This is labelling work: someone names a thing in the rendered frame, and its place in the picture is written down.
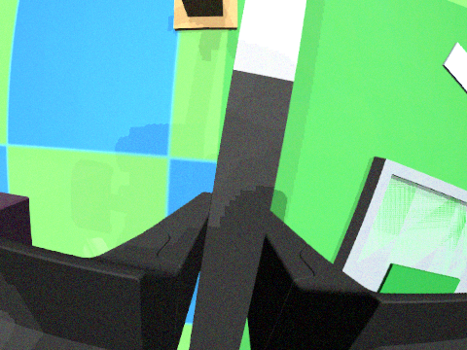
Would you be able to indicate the green flat mat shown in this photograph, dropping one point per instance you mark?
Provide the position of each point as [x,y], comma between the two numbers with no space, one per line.
[370,82]

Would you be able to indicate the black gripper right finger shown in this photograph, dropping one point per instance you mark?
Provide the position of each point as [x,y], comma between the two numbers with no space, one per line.
[301,301]

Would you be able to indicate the white flat bar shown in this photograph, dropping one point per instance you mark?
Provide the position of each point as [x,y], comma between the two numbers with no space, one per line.
[456,64]

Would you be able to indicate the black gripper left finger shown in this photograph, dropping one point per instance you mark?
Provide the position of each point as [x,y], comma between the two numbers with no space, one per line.
[134,297]

